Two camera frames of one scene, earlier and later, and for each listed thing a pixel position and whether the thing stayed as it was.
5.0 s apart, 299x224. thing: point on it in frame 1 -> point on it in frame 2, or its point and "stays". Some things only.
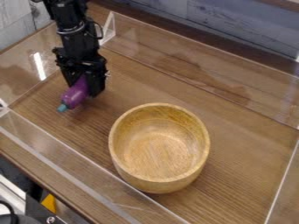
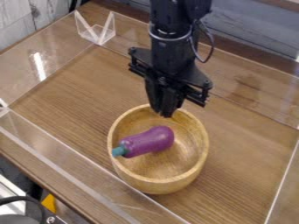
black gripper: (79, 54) -> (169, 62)
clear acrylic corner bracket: (109, 29) stays
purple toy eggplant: (75, 94) -> (157, 139)
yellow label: (51, 203) stays
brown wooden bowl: (159, 144) stays
